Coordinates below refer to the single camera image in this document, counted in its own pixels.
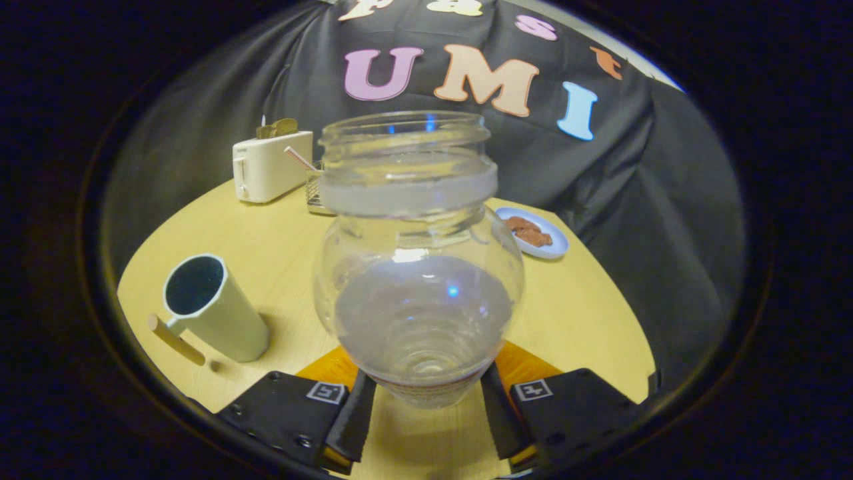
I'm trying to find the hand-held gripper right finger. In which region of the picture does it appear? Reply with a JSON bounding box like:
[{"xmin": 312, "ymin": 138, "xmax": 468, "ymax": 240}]
[{"xmin": 480, "ymin": 341, "xmax": 640, "ymax": 474}]

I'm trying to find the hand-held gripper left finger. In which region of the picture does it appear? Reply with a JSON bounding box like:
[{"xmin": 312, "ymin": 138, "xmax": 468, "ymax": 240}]
[{"xmin": 217, "ymin": 347, "xmax": 377, "ymax": 475}]

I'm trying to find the clear plastic bottle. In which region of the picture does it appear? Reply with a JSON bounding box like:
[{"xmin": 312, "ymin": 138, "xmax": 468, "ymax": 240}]
[{"xmin": 313, "ymin": 111, "xmax": 526, "ymax": 409}]

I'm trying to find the pale green cup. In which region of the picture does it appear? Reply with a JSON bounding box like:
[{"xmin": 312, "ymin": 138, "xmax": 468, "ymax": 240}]
[{"xmin": 148, "ymin": 253, "xmax": 271, "ymax": 364}]

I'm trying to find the wooden table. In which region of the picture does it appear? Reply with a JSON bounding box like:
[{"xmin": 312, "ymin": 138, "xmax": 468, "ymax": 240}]
[{"xmin": 117, "ymin": 177, "xmax": 657, "ymax": 480}]

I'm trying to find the blue plate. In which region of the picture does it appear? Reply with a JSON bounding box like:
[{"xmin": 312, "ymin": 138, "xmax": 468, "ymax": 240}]
[{"xmin": 494, "ymin": 207, "xmax": 570, "ymax": 260}]

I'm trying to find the black backdrop cloth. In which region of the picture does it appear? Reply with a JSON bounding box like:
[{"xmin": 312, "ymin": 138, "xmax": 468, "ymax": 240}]
[{"xmin": 107, "ymin": 0, "xmax": 746, "ymax": 401}]

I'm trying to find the white toaster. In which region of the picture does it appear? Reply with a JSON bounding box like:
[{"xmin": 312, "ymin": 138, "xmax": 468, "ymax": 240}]
[{"xmin": 232, "ymin": 131, "xmax": 314, "ymax": 204}]

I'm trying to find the toast slice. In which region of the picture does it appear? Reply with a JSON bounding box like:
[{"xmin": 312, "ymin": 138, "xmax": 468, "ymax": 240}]
[{"xmin": 257, "ymin": 118, "xmax": 299, "ymax": 140}]

